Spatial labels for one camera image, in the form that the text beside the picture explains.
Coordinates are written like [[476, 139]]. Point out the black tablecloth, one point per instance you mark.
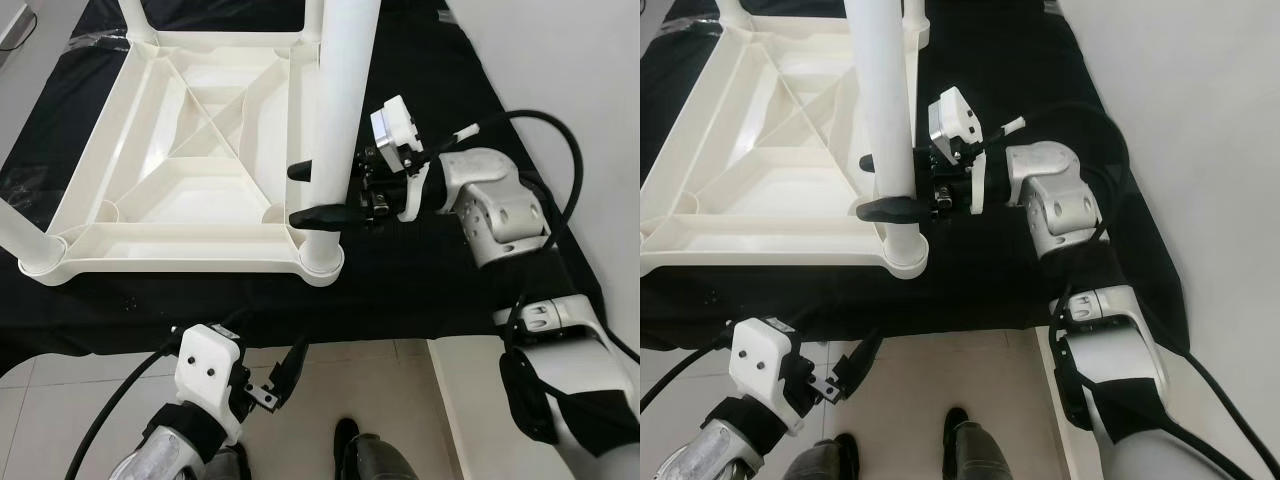
[[400, 300], [1000, 290]]

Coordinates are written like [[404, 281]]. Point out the grey black robot left foot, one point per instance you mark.
[[228, 465], [822, 460]]

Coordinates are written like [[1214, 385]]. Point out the grey black robot foot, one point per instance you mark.
[[228, 465], [975, 450], [375, 455], [822, 460]]

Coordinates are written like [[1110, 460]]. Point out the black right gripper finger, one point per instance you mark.
[[869, 162], [325, 216], [300, 171], [893, 209]]

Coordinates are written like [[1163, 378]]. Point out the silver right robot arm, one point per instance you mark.
[[1060, 195], [500, 205]]

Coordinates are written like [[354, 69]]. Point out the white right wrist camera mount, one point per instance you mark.
[[952, 115], [395, 125]]

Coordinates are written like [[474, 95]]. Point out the long clear tape strip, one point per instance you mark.
[[95, 40]]

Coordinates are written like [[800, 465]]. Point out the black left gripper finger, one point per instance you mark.
[[290, 368], [232, 320], [857, 362]]

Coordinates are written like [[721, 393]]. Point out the grey black robot right foot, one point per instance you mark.
[[975, 450], [375, 455]]

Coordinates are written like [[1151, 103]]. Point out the cross-shaped clear tape patch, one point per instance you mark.
[[20, 183]]

